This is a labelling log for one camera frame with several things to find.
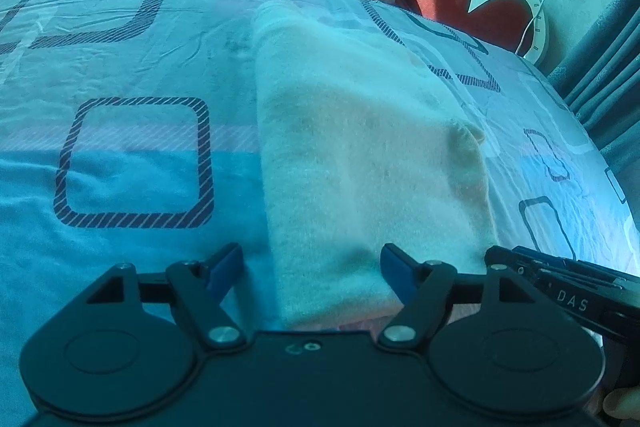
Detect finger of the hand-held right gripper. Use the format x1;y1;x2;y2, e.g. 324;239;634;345
483;245;640;293

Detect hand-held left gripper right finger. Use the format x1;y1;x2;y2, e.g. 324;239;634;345
377;243;539;353

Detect blue pleated curtain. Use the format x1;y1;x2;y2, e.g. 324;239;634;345
544;0;640;190

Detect patterned bed cover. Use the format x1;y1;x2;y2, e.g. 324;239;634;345
0;0;640;427

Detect person's right hand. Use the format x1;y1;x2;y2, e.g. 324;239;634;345
602;387;640;420

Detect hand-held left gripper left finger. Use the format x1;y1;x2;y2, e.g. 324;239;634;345
84;243;247;350

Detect white knitted sweater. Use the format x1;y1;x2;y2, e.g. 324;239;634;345
251;0;502;330

